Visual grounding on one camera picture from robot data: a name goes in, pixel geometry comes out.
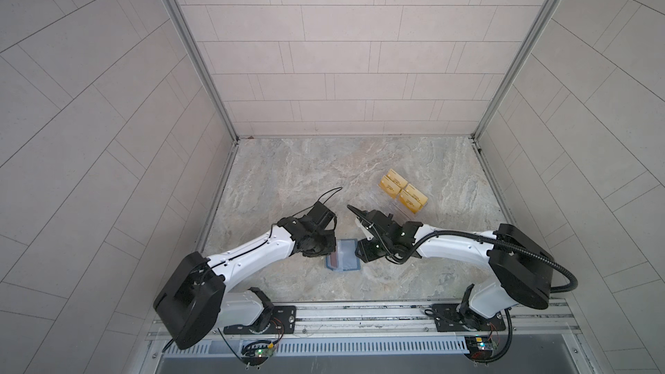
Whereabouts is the green circuit board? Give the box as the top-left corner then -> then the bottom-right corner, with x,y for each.
464,336 -> 495,360
241,340 -> 276,366

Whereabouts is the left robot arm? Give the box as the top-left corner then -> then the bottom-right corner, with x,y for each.
153,201 -> 337,350

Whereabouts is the gold cards left stack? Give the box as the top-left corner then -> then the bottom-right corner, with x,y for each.
379,169 -> 408,198

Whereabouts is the clear acrylic card stand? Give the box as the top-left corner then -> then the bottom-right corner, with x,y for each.
374,169 -> 429,218

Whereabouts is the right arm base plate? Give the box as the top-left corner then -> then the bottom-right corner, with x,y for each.
424,304 -> 507,332

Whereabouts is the gold cards stack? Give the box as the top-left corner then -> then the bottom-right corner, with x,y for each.
398,184 -> 429,214
379,169 -> 408,198

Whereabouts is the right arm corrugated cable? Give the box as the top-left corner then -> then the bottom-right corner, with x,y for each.
346,204 -> 578,362

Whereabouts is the left green circuit board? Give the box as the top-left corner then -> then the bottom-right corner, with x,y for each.
241,340 -> 276,366

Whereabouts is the gold cards right stack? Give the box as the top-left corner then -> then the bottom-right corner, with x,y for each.
398,184 -> 429,214

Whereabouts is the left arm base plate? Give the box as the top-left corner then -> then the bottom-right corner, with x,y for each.
223,306 -> 297,335

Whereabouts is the left camera black cable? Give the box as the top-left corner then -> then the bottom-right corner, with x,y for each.
290,186 -> 344,219

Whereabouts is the aluminium mounting rail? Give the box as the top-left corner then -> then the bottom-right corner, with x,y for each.
194,299 -> 581,344

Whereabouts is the right green circuit board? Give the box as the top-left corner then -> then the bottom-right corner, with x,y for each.
464,336 -> 495,360

